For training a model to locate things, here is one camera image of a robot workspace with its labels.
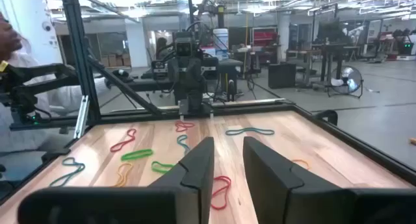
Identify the green rubber band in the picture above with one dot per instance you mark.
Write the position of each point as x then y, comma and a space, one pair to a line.
159, 169
136, 155

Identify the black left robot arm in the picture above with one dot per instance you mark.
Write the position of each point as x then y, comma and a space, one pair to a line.
195, 104

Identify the teal rubber band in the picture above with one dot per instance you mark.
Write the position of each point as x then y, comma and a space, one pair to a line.
250, 129
66, 176
182, 143

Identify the tall black table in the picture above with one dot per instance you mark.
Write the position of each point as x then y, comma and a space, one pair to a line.
328, 46

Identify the yellow rubber band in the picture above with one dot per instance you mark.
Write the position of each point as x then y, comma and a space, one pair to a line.
300, 160
122, 178

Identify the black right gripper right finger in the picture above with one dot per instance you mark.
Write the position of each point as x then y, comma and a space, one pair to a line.
269, 175

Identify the cardboard box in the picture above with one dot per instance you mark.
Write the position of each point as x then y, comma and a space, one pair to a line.
105, 61
112, 61
126, 60

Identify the round metal floor fan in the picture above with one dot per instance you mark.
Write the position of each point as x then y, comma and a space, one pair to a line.
349, 79

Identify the red rubber band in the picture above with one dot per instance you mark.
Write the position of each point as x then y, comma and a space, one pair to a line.
121, 144
224, 178
179, 128

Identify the black box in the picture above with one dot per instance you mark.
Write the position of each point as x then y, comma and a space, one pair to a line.
282, 76

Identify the red tool cabinet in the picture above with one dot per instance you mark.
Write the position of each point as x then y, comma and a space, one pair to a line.
265, 39

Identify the white building pillar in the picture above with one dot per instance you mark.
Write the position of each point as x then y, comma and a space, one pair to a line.
136, 45

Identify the white dome security camera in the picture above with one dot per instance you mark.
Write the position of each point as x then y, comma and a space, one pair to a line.
47, 26

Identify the wooden top workbench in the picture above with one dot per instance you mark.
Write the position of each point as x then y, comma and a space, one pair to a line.
304, 51

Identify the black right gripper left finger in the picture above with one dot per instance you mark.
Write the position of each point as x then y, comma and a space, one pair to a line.
198, 172

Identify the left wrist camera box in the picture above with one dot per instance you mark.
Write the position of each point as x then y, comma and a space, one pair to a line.
184, 48

